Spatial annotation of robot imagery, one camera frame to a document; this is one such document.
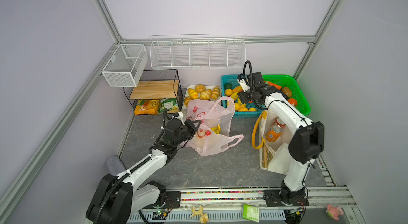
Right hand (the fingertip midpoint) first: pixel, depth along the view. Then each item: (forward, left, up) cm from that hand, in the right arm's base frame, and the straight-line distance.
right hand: (245, 93), depth 91 cm
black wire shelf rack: (+4, +53, -3) cm, 53 cm away
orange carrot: (+21, -27, -15) cm, 37 cm away
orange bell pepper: (+5, -34, -14) cm, 37 cm away
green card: (-56, +3, -18) cm, 59 cm away
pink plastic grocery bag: (-25, +19, -3) cm, 32 cm away
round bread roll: (+19, +29, -15) cm, 38 cm away
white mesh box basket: (+18, +75, +7) cm, 77 cm away
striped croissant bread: (+15, +34, -16) cm, 41 cm away
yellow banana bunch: (-18, +17, -11) cm, 27 cm away
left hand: (-19, +24, -1) cm, 31 cm away
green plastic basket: (+23, -35, -12) cm, 44 cm away
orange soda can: (-21, -14, -10) cm, 27 cm away
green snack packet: (+4, +49, -14) cm, 51 cm away
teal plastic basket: (+15, +6, -14) cm, 22 cm away
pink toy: (-55, -33, -17) cm, 67 cm away
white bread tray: (+23, +20, -18) cm, 36 cm away
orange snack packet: (0, +62, -12) cm, 63 cm away
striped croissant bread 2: (+13, +24, -15) cm, 32 cm away
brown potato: (+15, -34, -15) cm, 40 cm away
